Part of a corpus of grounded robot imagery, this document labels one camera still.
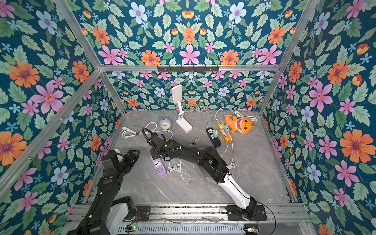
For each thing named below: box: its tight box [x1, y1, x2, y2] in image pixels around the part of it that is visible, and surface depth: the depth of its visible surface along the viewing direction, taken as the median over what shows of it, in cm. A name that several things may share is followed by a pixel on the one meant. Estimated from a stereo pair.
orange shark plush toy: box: [224, 114, 254, 135], surface depth 105 cm
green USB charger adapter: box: [212, 129, 219, 138], surface depth 100 cm
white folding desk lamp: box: [171, 84, 193, 134], surface depth 104 cm
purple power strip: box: [149, 154, 166, 176], surface depth 89 cm
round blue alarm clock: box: [159, 117, 172, 130], surface depth 106 cm
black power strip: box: [206, 127, 222, 148], surface depth 103 cm
